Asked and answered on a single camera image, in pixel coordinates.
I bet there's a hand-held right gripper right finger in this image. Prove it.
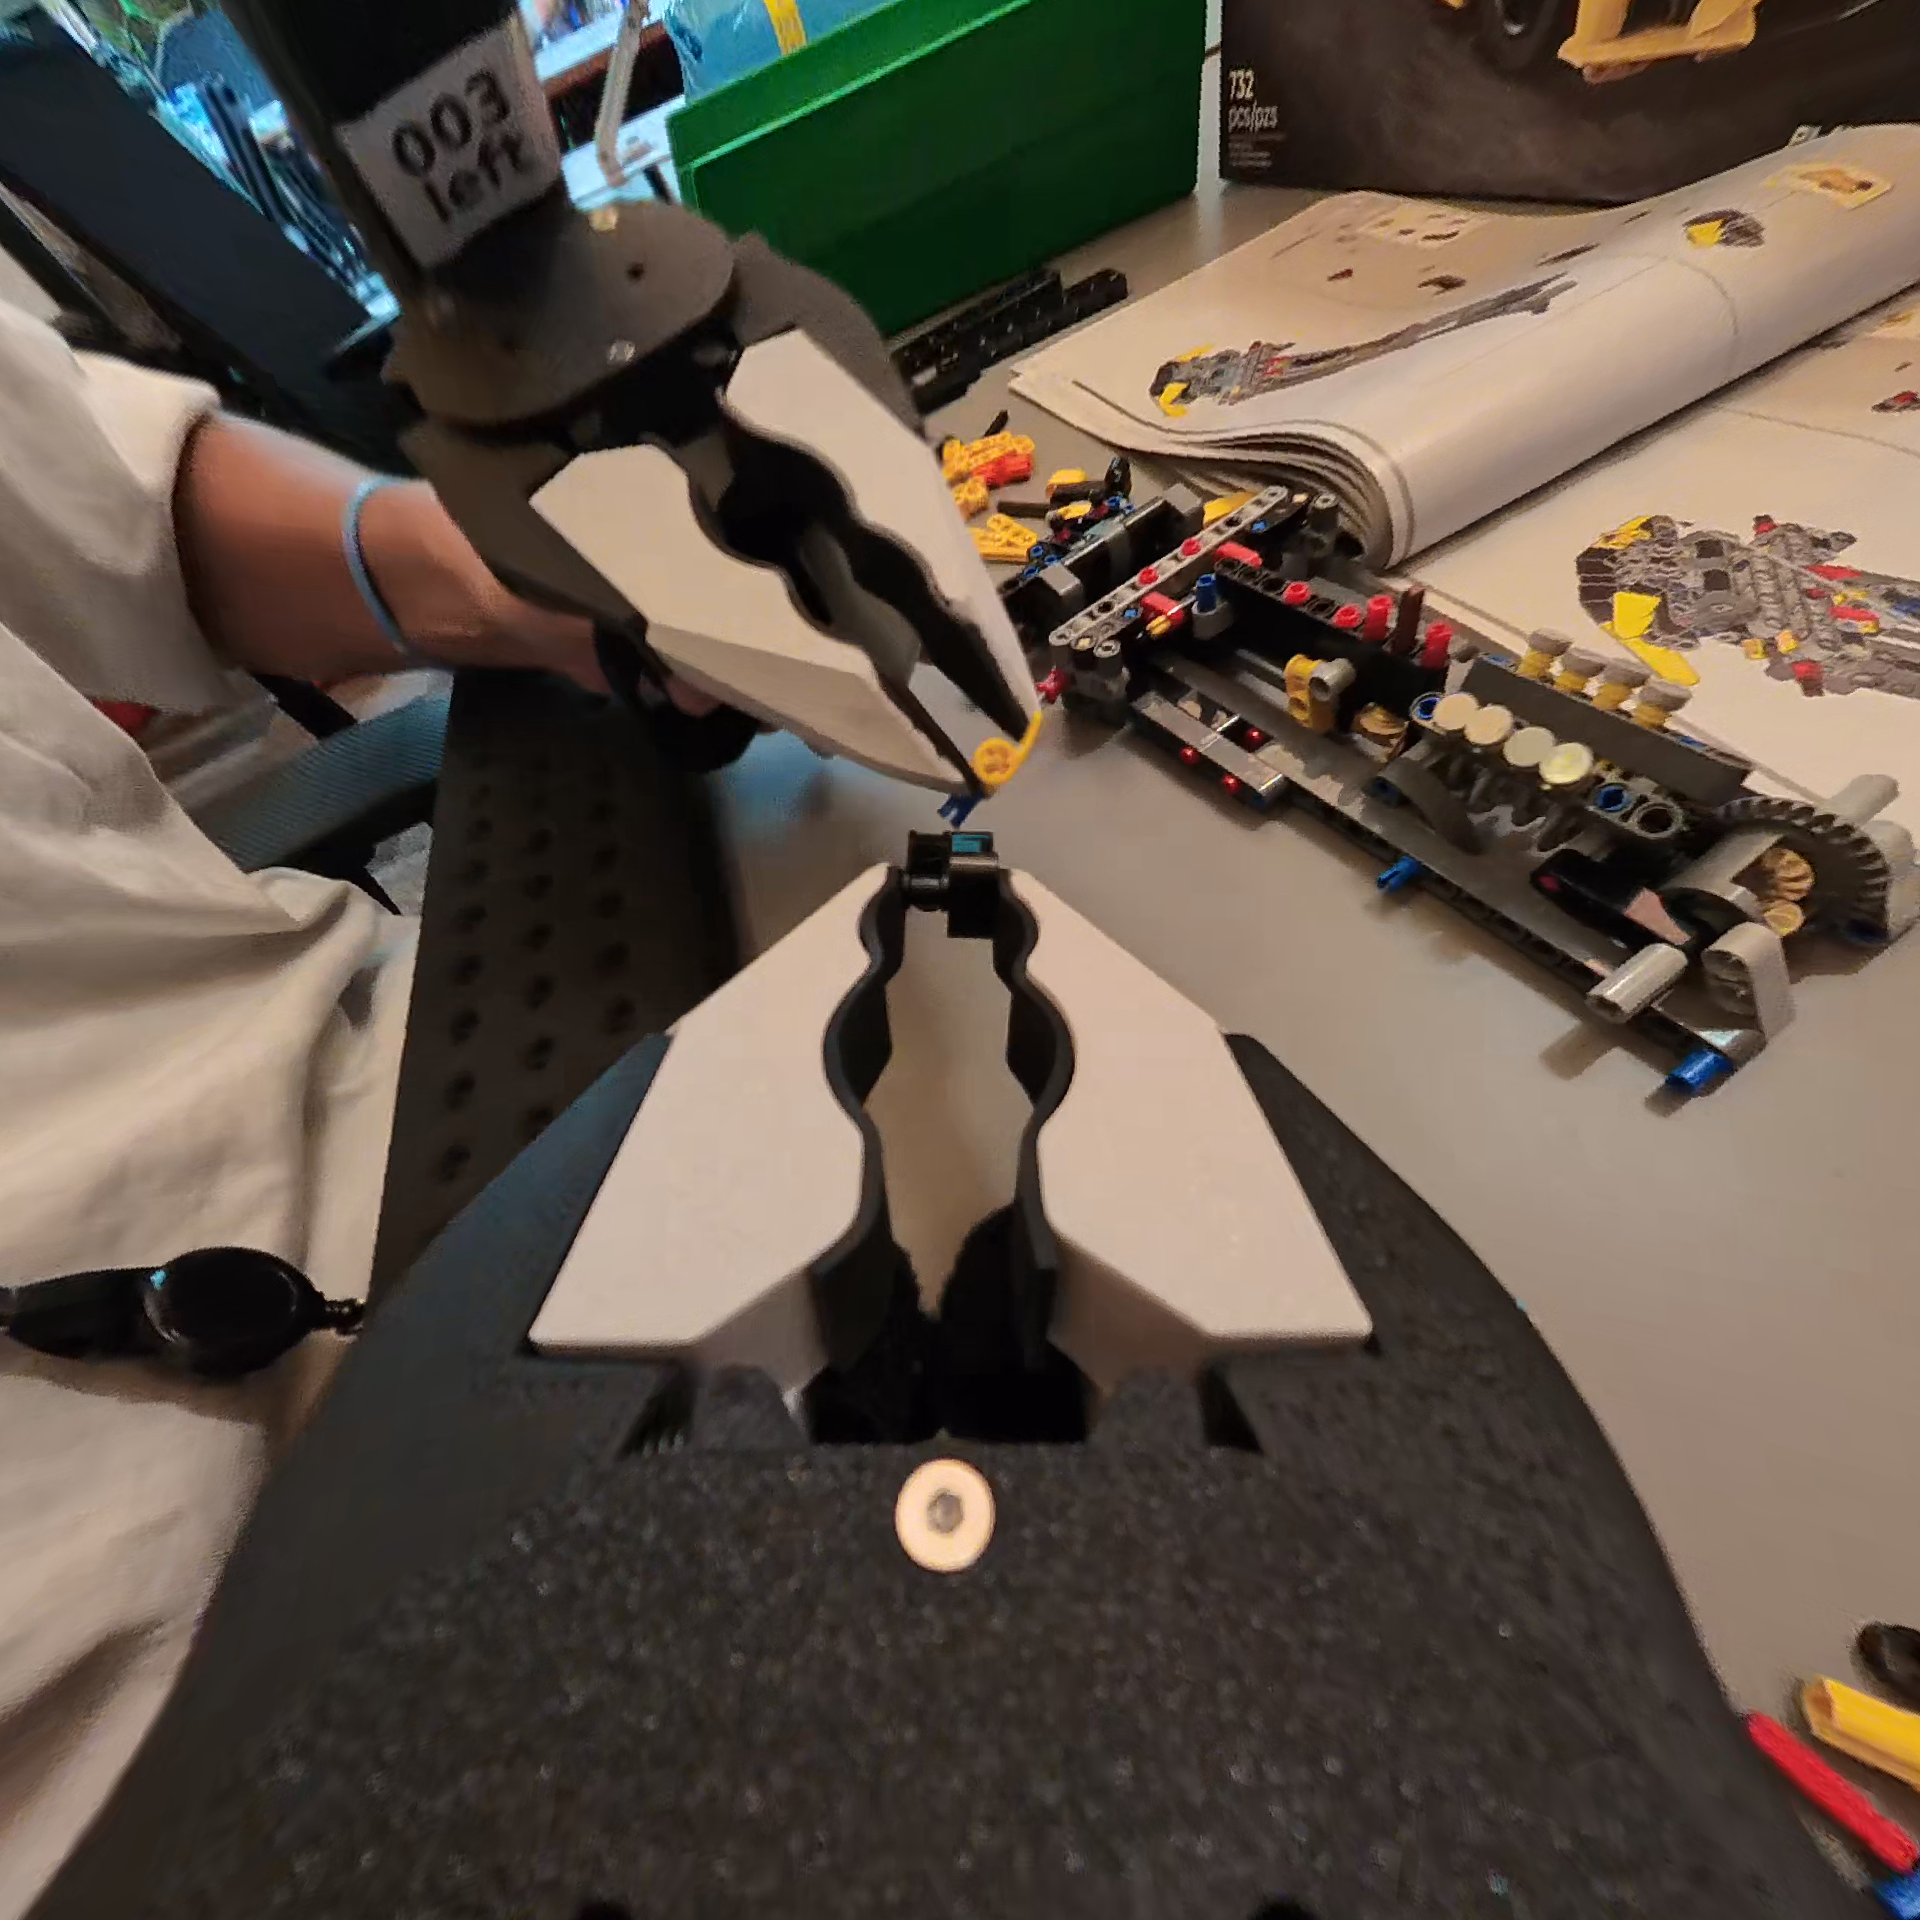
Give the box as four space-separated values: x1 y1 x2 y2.
991 863 1373 1404

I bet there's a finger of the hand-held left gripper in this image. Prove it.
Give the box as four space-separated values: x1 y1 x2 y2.
717 326 1046 740
530 437 985 801

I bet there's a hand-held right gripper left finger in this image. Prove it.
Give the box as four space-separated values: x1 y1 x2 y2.
530 860 910 1404

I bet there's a black lego connector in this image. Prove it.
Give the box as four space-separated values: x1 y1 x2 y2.
895 826 1012 940

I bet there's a lego car chassis assembly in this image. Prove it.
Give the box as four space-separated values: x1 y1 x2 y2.
996 480 1920 1093

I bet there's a person's left forearm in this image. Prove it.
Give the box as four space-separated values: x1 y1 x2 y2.
172 409 610 694

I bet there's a pile of yellow Lego parts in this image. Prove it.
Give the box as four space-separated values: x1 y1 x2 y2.
935 427 1139 570

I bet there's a black lego beam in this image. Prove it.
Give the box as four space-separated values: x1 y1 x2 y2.
889 299 1054 417
976 265 1131 364

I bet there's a lego instruction booklet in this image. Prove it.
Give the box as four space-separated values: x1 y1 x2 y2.
1006 122 1920 819

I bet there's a lego set box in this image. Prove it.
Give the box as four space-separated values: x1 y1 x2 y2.
1218 0 1920 205

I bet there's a pile of lego pins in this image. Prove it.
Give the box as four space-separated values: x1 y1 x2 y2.
1743 1620 1920 1920

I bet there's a white desk lamp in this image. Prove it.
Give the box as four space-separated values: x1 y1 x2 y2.
589 0 670 195

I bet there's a green plastic bin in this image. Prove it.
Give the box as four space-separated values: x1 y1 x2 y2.
663 0 1209 336

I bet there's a blue wristband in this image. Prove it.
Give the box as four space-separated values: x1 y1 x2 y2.
338 471 428 664

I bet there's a black dimpled foam pad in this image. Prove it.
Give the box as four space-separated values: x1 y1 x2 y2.
367 667 753 1299

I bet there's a blue wrapped roll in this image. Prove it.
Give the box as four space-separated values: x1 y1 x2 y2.
660 0 939 93

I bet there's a black office chair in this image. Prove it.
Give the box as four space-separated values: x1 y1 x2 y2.
0 45 404 465

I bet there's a black round clip-on device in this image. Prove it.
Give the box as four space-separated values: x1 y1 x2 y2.
0 1244 368 1385

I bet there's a person's white shirt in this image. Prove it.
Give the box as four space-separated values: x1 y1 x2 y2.
0 292 428 1920

